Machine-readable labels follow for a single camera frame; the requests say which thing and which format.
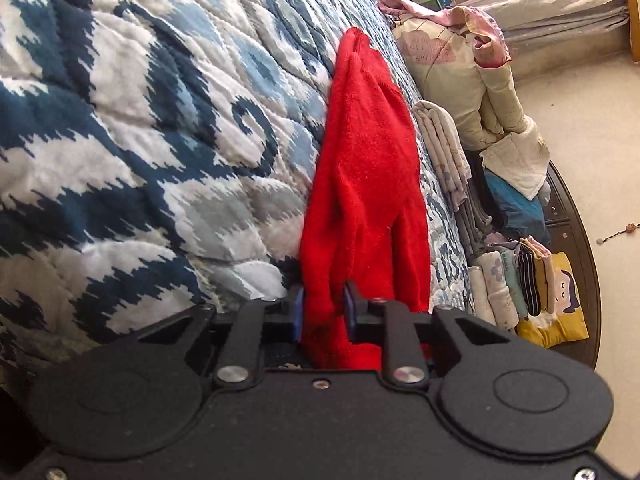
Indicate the yellow face-print cloth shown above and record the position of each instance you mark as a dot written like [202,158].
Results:
[565,320]

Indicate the dark wooden round bench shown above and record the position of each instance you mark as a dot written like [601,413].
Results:
[590,310]

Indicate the blue cloth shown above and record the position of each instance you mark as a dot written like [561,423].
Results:
[515,210]

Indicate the blue white patterned quilt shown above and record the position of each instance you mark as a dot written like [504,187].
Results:
[125,135]

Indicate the folded beige printed cloth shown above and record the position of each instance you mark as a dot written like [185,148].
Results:
[445,155]

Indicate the folded grey cloth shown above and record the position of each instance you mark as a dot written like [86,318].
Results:
[475,220]

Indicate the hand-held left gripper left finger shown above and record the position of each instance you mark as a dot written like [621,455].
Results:
[298,315]

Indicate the cream padded jacket pink lining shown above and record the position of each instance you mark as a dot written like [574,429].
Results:
[450,75]

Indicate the row of folded baby clothes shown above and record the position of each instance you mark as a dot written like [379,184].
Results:
[500,280]

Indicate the grey sheer curtain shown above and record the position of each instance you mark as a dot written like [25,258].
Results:
[550,20]

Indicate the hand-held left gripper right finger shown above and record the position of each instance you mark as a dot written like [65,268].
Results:
[350,315]

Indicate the white quilted cloth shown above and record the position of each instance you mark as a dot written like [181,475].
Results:
[515,165]

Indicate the red fleece garment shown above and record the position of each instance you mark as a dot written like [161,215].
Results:
[365,185]

